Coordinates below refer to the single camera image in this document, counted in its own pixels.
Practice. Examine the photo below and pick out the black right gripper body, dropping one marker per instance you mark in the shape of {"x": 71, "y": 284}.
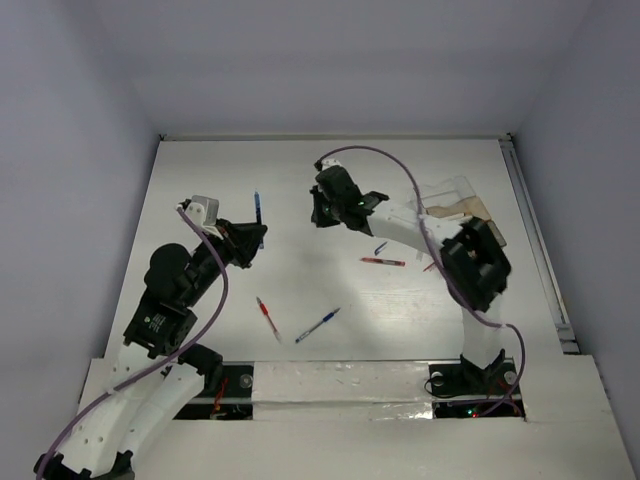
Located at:
{"x": 337, "y": 210}

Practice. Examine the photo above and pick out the red ballpoint pen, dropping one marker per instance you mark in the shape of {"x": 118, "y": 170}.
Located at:
{"x": 265, "y": 312}

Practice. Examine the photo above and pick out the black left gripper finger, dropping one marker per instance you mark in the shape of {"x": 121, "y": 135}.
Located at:
{"x": 242, "y": 256}
{"x": 252, "y": 234}

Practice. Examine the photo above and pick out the clear compartment organizer box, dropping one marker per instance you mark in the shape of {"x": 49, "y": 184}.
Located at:
{"x": 455, "y": 199}

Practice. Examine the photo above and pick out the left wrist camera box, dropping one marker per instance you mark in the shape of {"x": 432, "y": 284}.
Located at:
{"x": 202, "y": 211}

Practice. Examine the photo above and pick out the red gel pen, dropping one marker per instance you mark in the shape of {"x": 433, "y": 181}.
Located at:
{"x": 380, "y": 261}

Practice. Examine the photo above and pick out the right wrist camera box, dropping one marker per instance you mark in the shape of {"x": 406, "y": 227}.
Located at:
{"x": 326, "y": 163}

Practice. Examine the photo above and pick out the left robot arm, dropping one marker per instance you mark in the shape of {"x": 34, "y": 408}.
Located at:
{"x": 160, "y": 366}

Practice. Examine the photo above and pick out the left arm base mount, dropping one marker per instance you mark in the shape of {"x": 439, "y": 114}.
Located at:
{"x": 228, "y": 397}

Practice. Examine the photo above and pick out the blue gel pen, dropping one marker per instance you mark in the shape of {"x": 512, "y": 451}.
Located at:
{"x": 258, "y": 213}

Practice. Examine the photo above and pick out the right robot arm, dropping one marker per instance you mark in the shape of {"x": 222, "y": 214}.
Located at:
{"x": 465, "y": 252}

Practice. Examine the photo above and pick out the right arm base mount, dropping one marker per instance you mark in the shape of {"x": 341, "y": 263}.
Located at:
{"x": 461, "y": 390}

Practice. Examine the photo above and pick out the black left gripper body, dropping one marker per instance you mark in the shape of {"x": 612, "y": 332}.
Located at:
{"x": 221, "y": 244}

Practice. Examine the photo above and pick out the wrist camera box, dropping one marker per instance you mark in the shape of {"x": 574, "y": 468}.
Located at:
{"x": 202, "y": 211}
{"x": 326, "y": 163}

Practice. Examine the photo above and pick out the blue pen cap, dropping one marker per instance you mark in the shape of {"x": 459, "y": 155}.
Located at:
{"x": 380, "y": 248}

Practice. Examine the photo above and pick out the blue ballpoint pen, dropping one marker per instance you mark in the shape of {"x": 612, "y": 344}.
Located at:
{"x": 316, "y": 326}

